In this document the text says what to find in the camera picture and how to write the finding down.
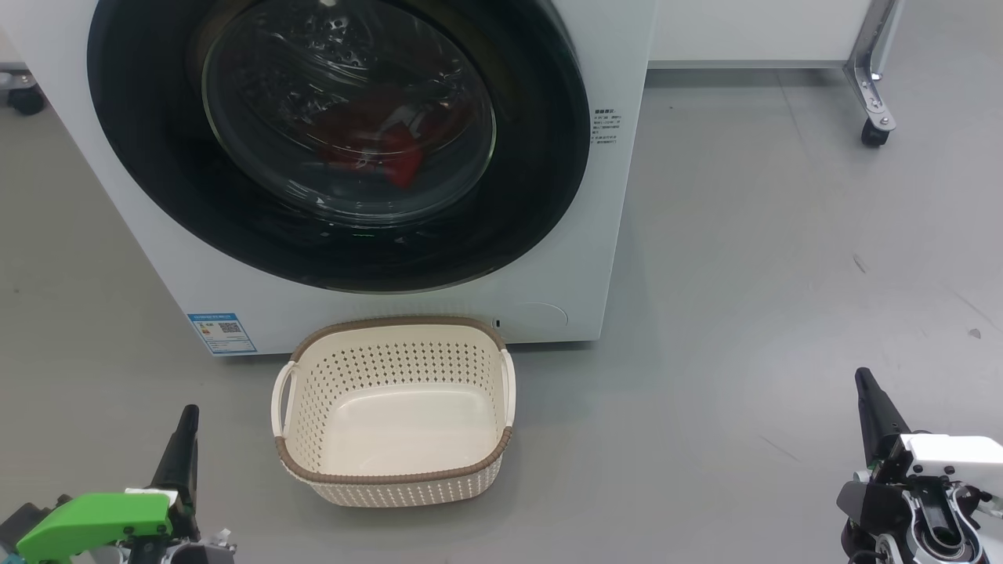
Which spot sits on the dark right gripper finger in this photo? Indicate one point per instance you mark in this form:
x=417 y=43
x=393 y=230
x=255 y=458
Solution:
x=878 y=423

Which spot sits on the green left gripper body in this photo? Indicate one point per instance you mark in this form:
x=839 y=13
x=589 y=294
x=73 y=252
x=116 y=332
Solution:
x=94 y=521

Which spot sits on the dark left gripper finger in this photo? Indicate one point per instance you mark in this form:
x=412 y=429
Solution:
x=180 y=462

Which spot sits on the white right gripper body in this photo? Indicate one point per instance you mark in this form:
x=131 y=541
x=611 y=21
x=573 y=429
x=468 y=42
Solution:
x=952 y=458

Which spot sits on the black glass washer door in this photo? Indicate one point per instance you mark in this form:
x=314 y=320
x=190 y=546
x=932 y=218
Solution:
x=141 y=157

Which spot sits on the red white garment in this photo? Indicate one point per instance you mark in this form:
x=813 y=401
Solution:
x=376 y=141

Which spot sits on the cream perforated laundry basket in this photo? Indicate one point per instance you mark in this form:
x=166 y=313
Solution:
x=400 y=423

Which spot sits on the white front-load washing machine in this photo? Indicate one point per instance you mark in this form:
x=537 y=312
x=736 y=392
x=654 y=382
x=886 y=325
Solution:
x=611 y=235

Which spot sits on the blue energy label sticker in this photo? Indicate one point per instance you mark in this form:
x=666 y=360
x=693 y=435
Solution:
x=222 y=334

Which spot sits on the metal leg with caster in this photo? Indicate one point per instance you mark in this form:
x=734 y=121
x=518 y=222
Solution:
x=871 y=86

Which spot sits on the round white filter cover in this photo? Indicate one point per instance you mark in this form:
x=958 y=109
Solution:
x=537 y=319

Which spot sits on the grey trolley caster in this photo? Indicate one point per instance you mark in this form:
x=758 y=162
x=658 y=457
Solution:
x=25 y=98

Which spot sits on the white furniture panel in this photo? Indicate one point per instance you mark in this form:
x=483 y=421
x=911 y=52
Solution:
x=752 y=31

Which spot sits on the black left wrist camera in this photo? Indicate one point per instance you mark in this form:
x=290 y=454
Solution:
x=23 y=523

